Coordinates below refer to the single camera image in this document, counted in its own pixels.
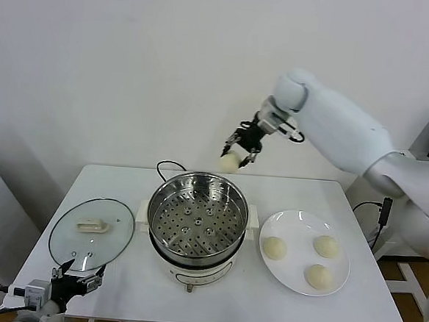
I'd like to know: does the white steamed baozi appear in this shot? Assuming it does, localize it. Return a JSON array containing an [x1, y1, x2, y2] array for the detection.
[[262, 235, 289, 262], [218, 150, 244, 174], [311, 234, 342, 260], [303, 262, 335, 291]]

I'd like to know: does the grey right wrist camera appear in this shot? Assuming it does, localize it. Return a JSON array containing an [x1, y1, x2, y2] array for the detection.
[[256, 94, 303, 138]]

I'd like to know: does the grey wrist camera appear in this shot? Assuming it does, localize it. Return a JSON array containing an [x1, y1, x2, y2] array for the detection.
[[12, 277, 52, 309], [256, 94, 303, 138]]

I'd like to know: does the black cooker power cord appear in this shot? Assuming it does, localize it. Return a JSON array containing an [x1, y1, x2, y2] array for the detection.
[[155, 160, 190, 185]]

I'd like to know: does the glass pot lid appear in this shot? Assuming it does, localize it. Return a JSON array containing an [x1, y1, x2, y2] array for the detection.
[[46, 193, 138, 277]]

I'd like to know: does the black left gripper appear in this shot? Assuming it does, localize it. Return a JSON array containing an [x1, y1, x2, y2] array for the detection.
[[47, 257, 107, 310]]

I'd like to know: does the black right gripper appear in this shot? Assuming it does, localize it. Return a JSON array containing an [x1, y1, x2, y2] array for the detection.
[[220, 111, 269, 170]]

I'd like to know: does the stainless steel steamer basket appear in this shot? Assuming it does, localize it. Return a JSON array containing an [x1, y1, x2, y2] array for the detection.
[[143, 168, 253, 273]]

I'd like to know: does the black right camera cable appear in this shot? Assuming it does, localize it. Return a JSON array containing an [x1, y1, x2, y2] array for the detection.
[[280, 119, 306, 143]]

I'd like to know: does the black camera cable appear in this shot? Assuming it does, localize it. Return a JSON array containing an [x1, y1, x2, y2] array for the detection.
[[280, 119, 306, 143], [0, 287, 17, 312]]

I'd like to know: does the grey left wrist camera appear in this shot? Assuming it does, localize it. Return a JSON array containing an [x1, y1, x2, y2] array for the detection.
[[12, 277, 52, 309]]

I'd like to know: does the white round plate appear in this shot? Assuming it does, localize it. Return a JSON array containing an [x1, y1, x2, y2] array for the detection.
[[255, 207, 355, 299]]

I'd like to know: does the black left camera cable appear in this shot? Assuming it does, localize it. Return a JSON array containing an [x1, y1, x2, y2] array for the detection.
[[0, 287, 17, 312]]

